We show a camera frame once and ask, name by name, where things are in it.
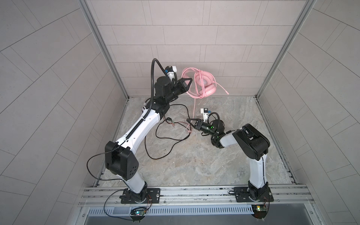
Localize circuit board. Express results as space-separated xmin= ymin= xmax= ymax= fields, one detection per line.
xmin=130 ymin=207 xmax=147 ymax=222
xmin=251 ymin=205 xmax=268 ymax=219

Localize left circuit board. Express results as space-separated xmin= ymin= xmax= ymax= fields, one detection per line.
xmin=130 ymin=207 xmax=147 ymax=222

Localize right circuit board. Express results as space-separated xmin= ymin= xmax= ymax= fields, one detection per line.
xmin=251 ymin=205 xmax=268 ymax=219

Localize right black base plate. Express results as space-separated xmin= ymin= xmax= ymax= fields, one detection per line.
xmin=228 ymin=187 xmax=274 ymax=203

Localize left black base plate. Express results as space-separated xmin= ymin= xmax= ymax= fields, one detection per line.
xmin=120 ymin=187 xmax=160 ymax=204

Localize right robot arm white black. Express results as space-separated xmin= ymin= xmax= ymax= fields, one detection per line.
xmin=187 ymin=119 xmax=274 ymax=203

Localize pink headphones with cable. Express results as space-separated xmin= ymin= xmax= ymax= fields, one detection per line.
xmin=181 ymin=67 xmax=229 ymax=115

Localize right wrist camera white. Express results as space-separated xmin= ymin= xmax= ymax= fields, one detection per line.
xmin=200 ymin=108 xmax=211 ymax=121

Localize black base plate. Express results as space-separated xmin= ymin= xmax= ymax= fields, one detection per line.
xmin=120 ymin=187 xmax=160 ymax=204
xmin=228 ymin=187 xmax=274 ymax=203

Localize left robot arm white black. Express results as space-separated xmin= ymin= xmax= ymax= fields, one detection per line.
xmin=103 ymin=58 xmax=193 ymax=203

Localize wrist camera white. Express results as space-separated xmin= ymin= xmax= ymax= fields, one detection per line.
xmin=165 ymin=66 xmax=177 ymax=74
xmin=200 ymin=108 xmax=211 ymax=121

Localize aluminium mounting rail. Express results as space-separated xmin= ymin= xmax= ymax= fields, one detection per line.
xmin=78 ymin=184 xmax=314 ymax=207

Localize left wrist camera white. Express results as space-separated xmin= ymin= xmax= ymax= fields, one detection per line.
xmin=165 ymin=66 xmax=177 ymax=74

